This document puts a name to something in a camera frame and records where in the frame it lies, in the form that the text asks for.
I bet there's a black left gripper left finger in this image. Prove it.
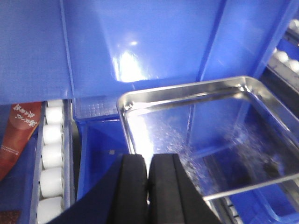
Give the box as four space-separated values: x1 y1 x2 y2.
50 154 147 224

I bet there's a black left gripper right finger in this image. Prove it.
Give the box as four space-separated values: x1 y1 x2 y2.
149 154 221 224

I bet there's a silver metal tray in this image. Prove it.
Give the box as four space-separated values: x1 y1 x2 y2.
117 76 299 201

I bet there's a blue lower middle bin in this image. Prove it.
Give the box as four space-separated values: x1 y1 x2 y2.
74 95 299 224

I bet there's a white left roller track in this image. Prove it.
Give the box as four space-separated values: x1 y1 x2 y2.
36 100 64 224

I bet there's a red paper package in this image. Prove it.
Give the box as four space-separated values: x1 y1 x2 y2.
0 102 42 180

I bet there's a large blue upper bin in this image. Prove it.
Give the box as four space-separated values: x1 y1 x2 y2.
0 0 299 105

